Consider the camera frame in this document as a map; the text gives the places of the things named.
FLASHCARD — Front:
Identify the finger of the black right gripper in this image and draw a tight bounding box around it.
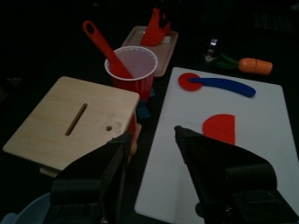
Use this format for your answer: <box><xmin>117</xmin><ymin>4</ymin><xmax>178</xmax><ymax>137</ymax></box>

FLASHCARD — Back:
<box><xmin>157</xmin><ymin>10</ymin><xmax>173</xmax><ymax>32</ymax></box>

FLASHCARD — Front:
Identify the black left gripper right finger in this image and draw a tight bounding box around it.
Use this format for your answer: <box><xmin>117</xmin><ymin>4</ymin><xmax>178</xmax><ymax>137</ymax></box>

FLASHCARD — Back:
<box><xmin>172</xmin><ymin>125</ymin><xmax>299</xmax><ymax>224</ymax></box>

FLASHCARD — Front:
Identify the pink rectangular plate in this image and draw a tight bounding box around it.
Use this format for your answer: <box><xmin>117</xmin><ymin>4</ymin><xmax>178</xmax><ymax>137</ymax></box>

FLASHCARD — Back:
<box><xmin>120</xmin><ymin>24</ymin><xmax>180</xmax><ymax>78</ymax></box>

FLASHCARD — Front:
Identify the light blue bowl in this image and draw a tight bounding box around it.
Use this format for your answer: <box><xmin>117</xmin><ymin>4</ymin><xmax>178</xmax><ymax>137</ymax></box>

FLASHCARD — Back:
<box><xmin>0</xmin><ymin>192</ymin><xmax>53</xmax><ymax>224</ymax></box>

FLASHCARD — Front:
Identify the small blue toy block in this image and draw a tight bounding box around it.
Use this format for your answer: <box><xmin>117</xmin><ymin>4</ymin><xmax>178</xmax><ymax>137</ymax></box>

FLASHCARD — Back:
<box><xmin>134</xmin><ymin>100</ymin><xmax>153</xmax><ymax>121</ymax></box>

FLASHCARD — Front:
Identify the orange toy carrot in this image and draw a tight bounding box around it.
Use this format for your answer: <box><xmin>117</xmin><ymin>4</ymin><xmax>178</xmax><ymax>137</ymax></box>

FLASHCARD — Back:
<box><xmin>215</xmin><ymin>52</ymin><xmax>275</xmax><ymax>76</ymax></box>

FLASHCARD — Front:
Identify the blue-handled red pizza cutter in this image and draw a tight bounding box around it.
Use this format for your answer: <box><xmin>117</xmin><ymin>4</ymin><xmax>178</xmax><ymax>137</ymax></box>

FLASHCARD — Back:
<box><xmin>177</xmin><ymin>72</ymin><xmax>257</xmax><ymax>99</ymax></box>

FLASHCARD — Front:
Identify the small silver metal tool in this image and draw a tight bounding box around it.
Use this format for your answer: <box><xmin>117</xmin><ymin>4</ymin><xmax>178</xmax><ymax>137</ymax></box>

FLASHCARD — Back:
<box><xmin>204</xmin><ymin>38</ymin><xmax>220</xmax><ymax>63</ymax></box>

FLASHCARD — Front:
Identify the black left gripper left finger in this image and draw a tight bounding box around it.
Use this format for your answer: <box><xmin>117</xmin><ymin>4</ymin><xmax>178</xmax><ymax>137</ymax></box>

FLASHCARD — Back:
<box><xmin>45</xmin><ymin>132</ymin><xmax>133</xmax><ymax>224</ymax></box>

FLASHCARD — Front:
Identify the white plastic cutting board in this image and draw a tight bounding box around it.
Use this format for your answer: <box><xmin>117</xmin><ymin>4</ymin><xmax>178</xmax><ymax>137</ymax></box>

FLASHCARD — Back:
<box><xmin>133</xmin><ymin>66</ymin><xmax>299</xmax><ymax>224</ymax></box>

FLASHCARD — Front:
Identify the red plastic spatula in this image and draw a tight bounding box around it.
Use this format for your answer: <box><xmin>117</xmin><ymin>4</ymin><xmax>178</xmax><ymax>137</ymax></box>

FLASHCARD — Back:
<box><xmin>80</xmin><ymin>19</ymin><xmax>134</xmax><ymax>80</ymax></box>

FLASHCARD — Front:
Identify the red plastic cup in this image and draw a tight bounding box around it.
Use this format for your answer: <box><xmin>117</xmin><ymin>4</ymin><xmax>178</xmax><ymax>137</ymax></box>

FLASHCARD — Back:
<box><xmin>102</xmin><ymin>45</ymin><xmax>160</xmax><ymax>102</ymax></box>

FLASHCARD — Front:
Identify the wooden box with slot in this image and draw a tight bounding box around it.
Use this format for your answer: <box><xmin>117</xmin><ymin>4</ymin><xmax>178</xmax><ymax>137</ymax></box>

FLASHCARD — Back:
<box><xmin>1</xmin><ymin>75</ymin><xmax>144</xmax><ymax>179</ymax></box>

